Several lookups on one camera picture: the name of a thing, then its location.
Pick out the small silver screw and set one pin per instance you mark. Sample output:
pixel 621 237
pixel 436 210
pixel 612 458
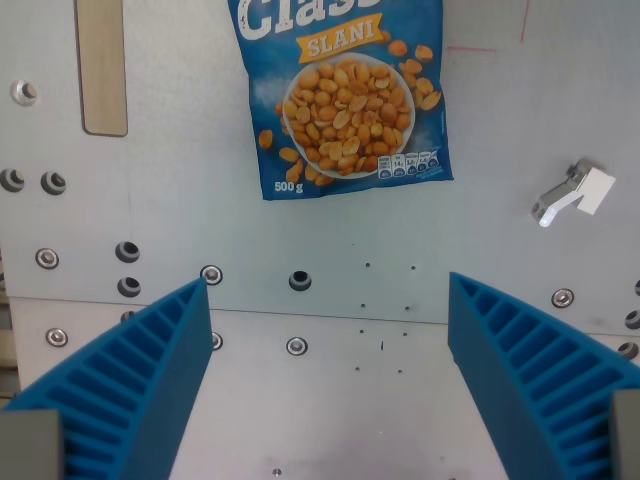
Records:
pixel 276 471

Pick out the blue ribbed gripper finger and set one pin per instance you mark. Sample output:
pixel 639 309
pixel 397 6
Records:
pixel 150 380
pixel 505 360

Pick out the grey hole bushing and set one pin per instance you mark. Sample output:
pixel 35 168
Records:
pixel 628 350
pixel 633 319
pixel 126 316

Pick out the wooden slot insert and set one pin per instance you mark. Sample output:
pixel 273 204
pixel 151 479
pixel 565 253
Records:
pixel 102 70

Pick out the blue salted peanuts bag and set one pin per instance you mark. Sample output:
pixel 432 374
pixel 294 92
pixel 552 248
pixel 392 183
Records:
pixel 345 100

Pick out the white and metal bracket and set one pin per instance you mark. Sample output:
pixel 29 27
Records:
pixel 580 192

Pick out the silver countersunk bolt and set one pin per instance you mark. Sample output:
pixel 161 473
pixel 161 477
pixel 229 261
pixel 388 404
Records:
pixel 212 274
pixel 57 336
pixel 296 346
pixel 562 298
pixel 216 340
pixel 47 258

